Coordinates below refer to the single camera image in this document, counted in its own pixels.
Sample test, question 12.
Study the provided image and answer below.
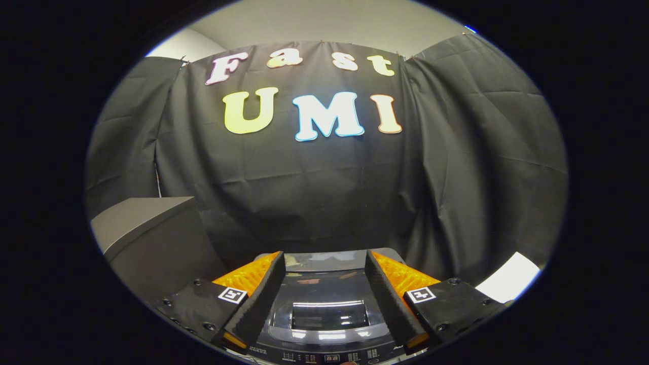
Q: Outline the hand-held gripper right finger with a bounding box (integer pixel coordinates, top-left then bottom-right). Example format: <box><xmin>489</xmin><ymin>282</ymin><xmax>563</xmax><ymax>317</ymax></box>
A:
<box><xmin>365</xmin><ymin>249</ymin><xmax>508</xmax><ymax>350</ymax></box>

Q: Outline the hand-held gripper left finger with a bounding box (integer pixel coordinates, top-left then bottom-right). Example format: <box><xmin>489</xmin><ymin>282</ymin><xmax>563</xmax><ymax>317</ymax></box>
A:
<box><xmin>155</xmin><ymin>251</ymin><xmax>286</xmax><ymax>351</ymax></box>

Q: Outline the dark glass washing machine lid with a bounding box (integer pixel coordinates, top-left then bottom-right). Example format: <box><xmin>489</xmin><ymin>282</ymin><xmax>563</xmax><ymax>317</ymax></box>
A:
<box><xmin>269</xmin><ymin>248</ymin><xmax>391</xmax><ymax>346</ymax></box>

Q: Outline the dark grey washing machine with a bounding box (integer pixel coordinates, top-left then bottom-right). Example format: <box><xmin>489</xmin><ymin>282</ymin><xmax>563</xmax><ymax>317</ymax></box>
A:
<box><xmin>243</xmin><ymin>247</ymin><xmax>421</xmax><ymax>365</ymax></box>

